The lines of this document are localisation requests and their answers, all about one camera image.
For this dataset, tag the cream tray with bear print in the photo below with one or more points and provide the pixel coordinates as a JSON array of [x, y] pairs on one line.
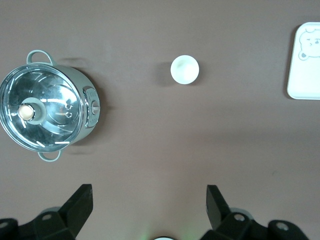
[[305, 80]]

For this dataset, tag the white IKEA cup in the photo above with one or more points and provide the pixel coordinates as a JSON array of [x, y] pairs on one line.
[[185, 70]]

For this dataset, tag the brown table cover mat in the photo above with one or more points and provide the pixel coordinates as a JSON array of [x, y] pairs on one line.
[[160, 150]]

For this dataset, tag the glass pot lid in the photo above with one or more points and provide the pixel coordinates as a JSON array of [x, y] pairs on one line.
[[50, 100]]

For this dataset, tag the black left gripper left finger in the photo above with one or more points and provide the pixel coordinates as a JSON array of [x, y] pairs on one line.
[[72, 212]]

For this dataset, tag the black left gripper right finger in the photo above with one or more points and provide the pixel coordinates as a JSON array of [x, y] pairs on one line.
[[225, 222]]

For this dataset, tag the green electric cooking pot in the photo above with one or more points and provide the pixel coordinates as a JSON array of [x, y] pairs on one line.
[[86, 82]]

